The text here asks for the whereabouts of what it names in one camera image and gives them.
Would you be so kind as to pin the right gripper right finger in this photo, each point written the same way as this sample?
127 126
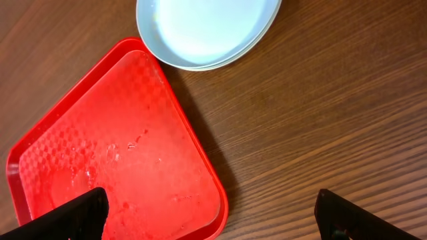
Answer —
338 218

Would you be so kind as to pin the red plastic tray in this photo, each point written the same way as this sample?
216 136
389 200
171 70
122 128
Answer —
121 128

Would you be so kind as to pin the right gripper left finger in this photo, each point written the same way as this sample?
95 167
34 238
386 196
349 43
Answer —
81 218

